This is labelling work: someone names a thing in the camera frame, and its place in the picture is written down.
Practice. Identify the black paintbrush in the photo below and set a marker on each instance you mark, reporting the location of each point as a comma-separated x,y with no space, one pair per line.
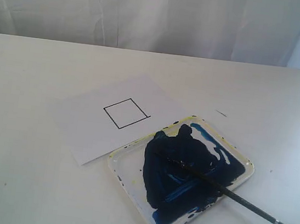
222,189

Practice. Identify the white paint tray blue paint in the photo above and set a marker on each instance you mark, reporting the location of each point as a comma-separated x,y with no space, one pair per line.
158,172

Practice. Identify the white paper sheet with square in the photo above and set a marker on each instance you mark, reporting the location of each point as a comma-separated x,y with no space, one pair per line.
102,120

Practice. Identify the white backdrop curtain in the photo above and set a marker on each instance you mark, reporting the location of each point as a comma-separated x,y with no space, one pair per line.
263,32

